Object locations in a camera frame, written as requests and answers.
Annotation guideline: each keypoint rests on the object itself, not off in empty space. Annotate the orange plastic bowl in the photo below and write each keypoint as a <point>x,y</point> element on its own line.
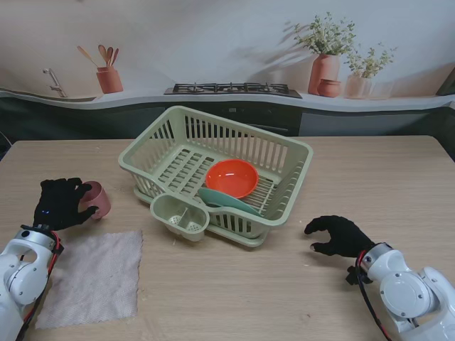
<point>232,177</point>

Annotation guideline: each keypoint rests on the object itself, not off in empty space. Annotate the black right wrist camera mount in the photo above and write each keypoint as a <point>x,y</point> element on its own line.
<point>353,275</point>

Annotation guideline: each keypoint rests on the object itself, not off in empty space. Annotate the printed kitchen backdrop banner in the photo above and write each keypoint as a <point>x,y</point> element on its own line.
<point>213,35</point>

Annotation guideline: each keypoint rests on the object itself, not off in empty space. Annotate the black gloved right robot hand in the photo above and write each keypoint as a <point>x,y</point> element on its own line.
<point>343,236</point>

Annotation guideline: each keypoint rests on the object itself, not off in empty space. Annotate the pink plastic cup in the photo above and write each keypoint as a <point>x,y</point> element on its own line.
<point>97,199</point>

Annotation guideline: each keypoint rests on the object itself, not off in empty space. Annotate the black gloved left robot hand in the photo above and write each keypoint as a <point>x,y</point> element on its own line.
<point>58,207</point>

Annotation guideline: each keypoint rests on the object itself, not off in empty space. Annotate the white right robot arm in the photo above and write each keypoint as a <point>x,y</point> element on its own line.
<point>409,287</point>

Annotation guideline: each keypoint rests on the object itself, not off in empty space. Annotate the teal plate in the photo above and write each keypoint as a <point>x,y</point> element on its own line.
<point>220,200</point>

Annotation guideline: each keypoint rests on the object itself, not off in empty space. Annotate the grey cleaning cloth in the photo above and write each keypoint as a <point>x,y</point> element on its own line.
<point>96,280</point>

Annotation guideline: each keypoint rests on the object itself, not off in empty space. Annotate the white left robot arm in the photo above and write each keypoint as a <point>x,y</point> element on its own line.
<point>19,280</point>

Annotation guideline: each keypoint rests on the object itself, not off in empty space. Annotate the pale green cutlery holder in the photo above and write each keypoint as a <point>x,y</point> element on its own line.
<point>167,209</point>

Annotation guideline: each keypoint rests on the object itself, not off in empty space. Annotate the pale green plastic dish rack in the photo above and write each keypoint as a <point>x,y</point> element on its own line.
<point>220,160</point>

